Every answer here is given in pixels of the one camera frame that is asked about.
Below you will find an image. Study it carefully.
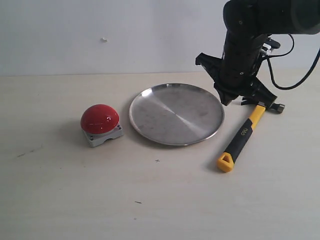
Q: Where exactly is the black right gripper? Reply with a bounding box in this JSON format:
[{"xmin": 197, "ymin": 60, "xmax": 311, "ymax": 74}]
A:
[{"xmin": 195, "ymin": 30, "xmax": 277, "ymax": 107}]

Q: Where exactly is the yellow black claw hammer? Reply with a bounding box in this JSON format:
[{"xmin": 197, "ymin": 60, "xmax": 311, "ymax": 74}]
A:
[{"xmin": 216, "ymin": 97, "xmax": 285, "ymax": 173}]

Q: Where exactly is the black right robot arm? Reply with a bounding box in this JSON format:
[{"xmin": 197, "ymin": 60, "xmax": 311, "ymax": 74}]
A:
[{"xmin": 195, "ymin": 0, "xmax": 320, "ymax": 107}]

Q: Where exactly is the red dome push button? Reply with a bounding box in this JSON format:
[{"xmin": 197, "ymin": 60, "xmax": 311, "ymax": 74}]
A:
[{"xmin": 80, "ymin": 104, "xmax": 124, "ymax": 148}]

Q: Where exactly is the round stainless steel plate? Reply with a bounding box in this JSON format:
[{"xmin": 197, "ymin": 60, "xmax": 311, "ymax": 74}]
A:
[{"xmin": 128, "ymin": 83, "xmax": 225, "ymax": 147}]

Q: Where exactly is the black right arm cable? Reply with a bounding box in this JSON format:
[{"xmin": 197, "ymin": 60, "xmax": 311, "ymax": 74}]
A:
[{"xmin": 262, "ymin": 33, "xmax": 320, "ymax": 90}]

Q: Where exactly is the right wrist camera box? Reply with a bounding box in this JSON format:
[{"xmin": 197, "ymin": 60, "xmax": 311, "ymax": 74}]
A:
[{"xmin": 260, "ymin": 37, "xmax": 281, "ymax": 55}]

